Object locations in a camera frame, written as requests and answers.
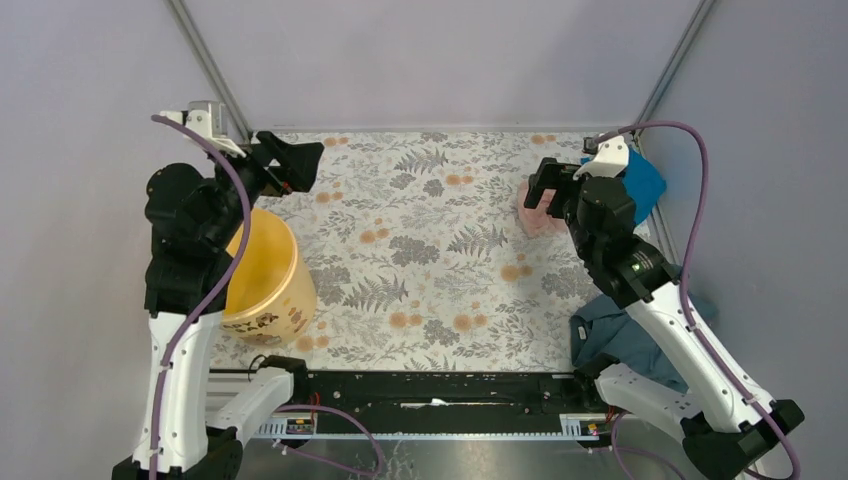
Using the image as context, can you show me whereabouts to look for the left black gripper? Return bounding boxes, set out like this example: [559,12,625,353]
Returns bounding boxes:
[207,128,326,244]

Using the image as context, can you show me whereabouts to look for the pink plastic trash bag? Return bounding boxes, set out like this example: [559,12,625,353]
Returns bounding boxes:
[517,180,568,237]

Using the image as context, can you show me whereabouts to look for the yellow plastic trash bin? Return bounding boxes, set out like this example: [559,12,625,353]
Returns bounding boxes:
[221,208,317,347]

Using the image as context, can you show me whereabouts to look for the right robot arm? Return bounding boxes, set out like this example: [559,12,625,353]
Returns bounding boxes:
[524,158,804,479]

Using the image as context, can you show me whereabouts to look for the bright blue folded cloth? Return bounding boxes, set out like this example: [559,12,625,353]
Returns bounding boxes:
[580,148,666,231]

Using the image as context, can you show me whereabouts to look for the floral patterned table mat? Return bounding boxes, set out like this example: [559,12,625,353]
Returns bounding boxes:
[212,132,597,372]

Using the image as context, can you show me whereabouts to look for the dark teal crumpled cloth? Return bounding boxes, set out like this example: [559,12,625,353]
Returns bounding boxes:
[569,294,688,393]

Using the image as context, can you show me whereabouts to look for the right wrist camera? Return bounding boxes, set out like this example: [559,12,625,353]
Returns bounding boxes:
[573,134,630,180]

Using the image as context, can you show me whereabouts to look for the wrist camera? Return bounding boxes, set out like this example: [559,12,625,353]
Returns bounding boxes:
[573,134,630,180]
[159,100,246,158]

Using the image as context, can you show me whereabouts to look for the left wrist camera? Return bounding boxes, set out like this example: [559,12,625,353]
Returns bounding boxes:
[159,100,246,158]

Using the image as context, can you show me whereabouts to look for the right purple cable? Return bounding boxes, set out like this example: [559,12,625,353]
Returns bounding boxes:
[582,121,802,480]

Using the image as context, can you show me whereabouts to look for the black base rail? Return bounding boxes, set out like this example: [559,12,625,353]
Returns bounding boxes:
[257,370,620,442]

